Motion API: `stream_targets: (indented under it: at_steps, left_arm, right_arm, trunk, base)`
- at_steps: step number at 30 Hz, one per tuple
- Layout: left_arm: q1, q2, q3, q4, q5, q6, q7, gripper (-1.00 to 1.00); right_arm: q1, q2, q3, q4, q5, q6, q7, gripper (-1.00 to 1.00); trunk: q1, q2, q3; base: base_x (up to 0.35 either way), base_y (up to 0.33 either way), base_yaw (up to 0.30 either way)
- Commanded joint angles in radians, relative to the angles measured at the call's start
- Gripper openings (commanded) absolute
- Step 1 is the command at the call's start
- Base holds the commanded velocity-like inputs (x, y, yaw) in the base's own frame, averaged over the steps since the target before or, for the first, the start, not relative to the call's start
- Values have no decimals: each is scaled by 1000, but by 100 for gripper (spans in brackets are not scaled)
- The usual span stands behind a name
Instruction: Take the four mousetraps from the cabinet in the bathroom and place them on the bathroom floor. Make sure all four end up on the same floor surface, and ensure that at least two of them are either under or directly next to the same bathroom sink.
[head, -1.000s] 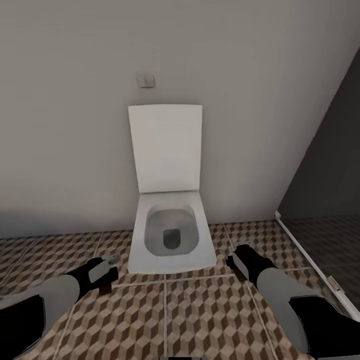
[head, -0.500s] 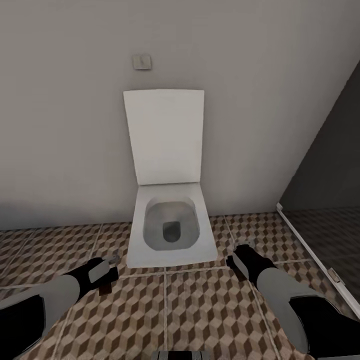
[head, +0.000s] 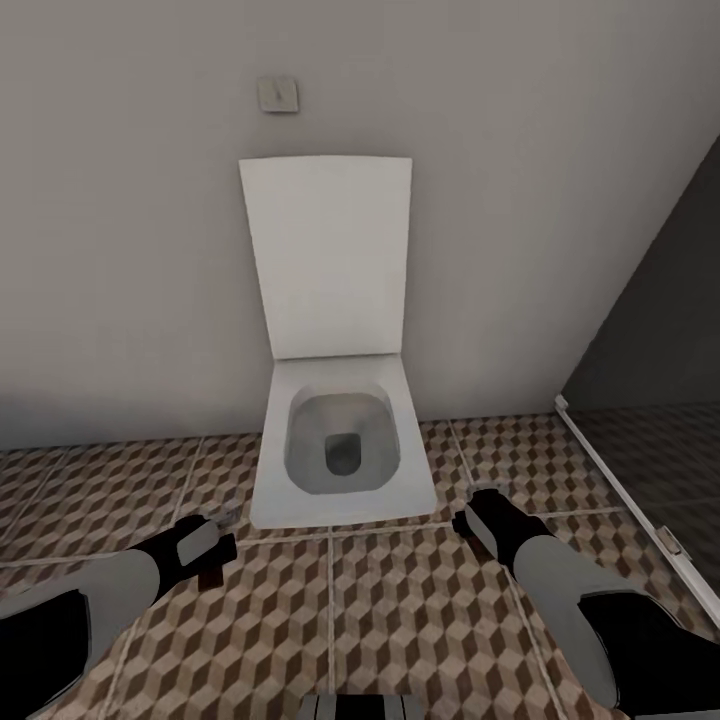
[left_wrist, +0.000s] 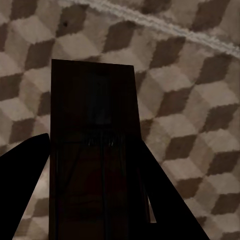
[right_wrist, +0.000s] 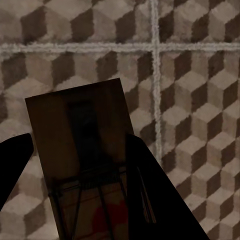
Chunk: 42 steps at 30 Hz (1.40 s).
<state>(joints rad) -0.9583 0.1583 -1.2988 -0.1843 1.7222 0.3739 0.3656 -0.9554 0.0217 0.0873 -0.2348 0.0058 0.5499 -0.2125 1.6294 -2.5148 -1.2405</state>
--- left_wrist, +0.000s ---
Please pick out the mousetrap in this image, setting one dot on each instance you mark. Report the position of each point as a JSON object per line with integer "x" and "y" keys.
{"x": 93, "y": 106}

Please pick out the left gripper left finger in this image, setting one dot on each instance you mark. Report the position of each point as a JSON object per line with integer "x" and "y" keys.
{"x": 20, "y": 170}

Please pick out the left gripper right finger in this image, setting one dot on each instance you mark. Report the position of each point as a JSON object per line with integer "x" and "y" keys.
{"x": 174, "y": 219}

